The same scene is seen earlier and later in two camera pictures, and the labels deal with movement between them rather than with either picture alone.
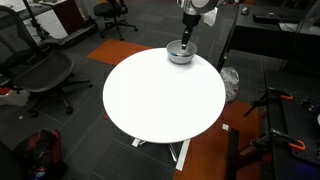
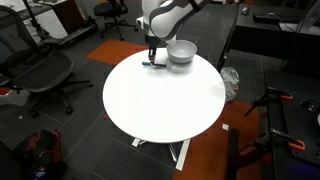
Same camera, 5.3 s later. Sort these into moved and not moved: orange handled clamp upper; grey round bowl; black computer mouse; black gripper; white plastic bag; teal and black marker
Moved: teal and black marker; black gripper
Not moved: white plastic bag; orange handled clamp upper; black computer mouse; grey round bowl
